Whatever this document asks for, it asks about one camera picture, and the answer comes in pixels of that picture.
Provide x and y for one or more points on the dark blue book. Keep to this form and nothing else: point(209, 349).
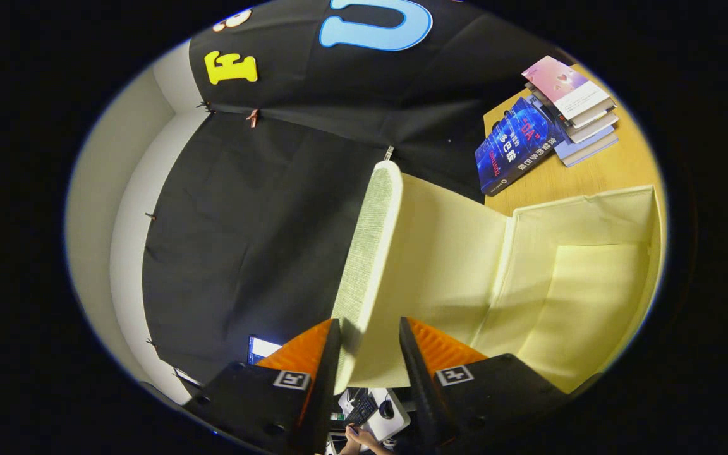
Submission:
point(512, 145)

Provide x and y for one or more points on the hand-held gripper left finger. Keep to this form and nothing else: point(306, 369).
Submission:
point(323, 392)

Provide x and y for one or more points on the green fabric storage box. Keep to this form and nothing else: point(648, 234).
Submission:
point(452, 265)

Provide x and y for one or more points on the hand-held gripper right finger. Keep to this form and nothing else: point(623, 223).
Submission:
point(418, 379)

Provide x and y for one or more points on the pink clip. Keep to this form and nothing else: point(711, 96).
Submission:
point(253, 117)

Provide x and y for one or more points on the black computer mouse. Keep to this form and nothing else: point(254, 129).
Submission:
point(387, 409)

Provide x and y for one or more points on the white paperback book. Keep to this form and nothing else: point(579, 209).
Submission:
point(594, 126)

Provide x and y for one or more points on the black keyboard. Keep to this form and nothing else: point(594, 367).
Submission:
point(362, 409)

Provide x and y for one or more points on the pale blue book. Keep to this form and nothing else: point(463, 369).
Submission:
point(591, 148)

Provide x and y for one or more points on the lit computer monitor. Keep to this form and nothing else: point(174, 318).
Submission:
point(263, 349)

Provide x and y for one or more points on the pink cover book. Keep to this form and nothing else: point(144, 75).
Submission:
point(563, 85)

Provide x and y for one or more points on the white desk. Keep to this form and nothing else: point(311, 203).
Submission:
point(395, 426)

